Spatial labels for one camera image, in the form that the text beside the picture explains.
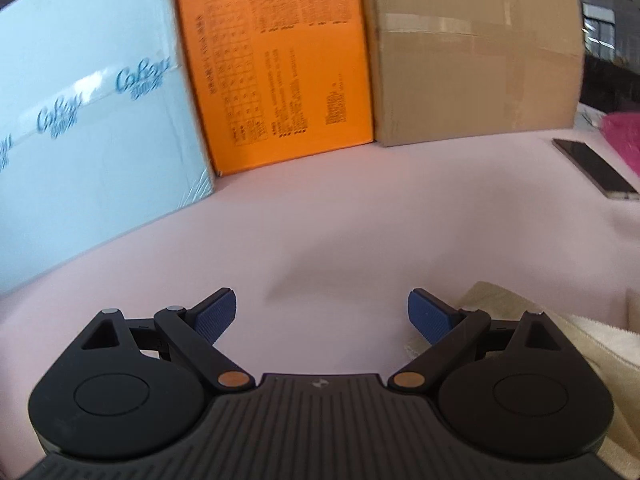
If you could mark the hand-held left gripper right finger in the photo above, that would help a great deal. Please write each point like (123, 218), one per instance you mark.
(425, 316)

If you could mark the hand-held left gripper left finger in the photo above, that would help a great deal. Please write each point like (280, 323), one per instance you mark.
(216, 316)

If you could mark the beige knit garment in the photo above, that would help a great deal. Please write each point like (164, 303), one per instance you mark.
(600, 355)

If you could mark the smartphone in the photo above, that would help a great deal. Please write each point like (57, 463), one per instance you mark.
(595, 167)

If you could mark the light blue printed box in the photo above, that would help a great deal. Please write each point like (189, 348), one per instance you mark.
(90, 125)

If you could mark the orange printed box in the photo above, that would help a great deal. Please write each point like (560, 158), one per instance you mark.
(280, 75)

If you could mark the brown cardboard box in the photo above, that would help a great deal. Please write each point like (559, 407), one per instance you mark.
(475, 60)

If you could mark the pink plastic bag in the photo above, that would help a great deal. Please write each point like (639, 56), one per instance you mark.
(625, 137)

